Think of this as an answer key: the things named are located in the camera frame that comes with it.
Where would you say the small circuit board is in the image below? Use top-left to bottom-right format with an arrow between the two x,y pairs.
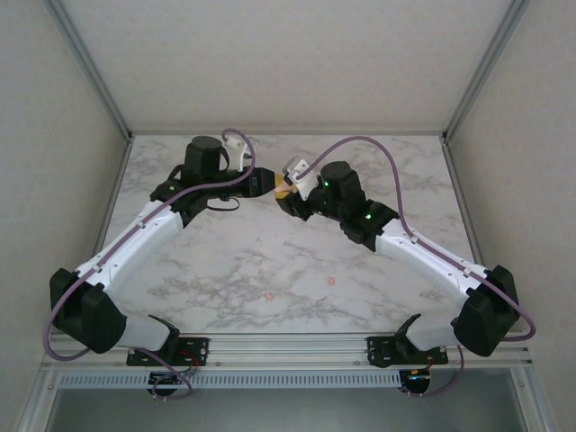
402,368 -> 433,392
150,371 -> 190,388

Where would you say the purple cable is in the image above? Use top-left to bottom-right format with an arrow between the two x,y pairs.
303,136 -> 537,400
42,128 -> 257,400

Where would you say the aluminium table edge rail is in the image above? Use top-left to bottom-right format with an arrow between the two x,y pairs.
441,137 -> 487,271
128,129 -> 449,137
80,137 -> 135,293

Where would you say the aluminium frame post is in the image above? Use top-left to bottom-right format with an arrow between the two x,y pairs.
44,0 -> 135,144
441,0 -> 535,144

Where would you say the wide aluminium base rail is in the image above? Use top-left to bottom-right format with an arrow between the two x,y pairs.
49,332 -> 532,371

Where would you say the white slotted cable duct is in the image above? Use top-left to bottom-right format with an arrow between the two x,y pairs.
58,371 -> 402,389

